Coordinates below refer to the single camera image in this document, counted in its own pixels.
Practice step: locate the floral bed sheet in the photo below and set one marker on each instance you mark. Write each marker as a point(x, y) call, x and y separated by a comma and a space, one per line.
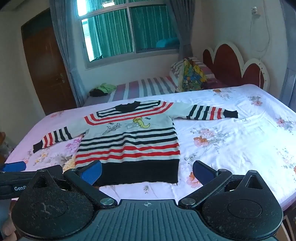
point(231, 143)

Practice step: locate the green clothing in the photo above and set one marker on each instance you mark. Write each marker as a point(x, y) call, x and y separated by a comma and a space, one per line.
point(106, 87)

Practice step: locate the striped knit sweater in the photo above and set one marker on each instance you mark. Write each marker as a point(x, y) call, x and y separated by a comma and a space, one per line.
point(129, 143)

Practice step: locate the colourful patterned pillow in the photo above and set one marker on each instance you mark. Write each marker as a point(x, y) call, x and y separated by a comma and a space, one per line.
point(190, 78)

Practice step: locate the teal cloth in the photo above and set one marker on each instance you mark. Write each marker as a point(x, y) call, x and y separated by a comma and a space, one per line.
point(166, 42)

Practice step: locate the red and white headboard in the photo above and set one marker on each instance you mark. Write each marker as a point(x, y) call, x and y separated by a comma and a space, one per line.
point(229, 62)

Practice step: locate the striped pillow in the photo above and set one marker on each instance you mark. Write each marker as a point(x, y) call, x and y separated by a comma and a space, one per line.
point(205, 69)

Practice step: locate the white wall charger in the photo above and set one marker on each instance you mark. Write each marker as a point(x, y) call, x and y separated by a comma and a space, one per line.
point(255, 11)

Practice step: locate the brown wooden furniture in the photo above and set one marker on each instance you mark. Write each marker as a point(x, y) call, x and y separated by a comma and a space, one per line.
point(2, 146)

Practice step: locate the grey fabric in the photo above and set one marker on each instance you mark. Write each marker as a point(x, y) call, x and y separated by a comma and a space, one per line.
point(289, 88)

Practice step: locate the brown wooden door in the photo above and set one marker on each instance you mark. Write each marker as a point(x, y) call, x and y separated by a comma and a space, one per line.
point(46, 69)

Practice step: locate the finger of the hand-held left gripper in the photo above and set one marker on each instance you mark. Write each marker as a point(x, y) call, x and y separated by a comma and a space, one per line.
point(13, 166)
point(20, 176)

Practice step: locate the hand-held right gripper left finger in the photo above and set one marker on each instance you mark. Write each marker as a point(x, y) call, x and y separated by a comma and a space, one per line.
point(92, 173)

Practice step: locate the dark clothing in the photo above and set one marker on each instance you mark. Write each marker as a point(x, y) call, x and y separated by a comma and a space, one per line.
point(97, 92)

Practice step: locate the grey curtain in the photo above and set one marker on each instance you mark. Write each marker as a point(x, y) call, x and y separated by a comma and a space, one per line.
point(67, 58)
point(185, 30)

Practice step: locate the window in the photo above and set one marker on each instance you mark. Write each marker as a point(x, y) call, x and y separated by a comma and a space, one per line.
point(111, 34)

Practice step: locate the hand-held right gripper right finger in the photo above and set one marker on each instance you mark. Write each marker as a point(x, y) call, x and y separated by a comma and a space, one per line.
point(203, 172)

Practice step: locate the striped bed sheet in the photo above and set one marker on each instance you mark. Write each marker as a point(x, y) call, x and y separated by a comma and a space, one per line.
point(143, 87)

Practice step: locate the person's left hand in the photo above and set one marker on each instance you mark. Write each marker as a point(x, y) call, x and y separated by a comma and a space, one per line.
point(8, 229)

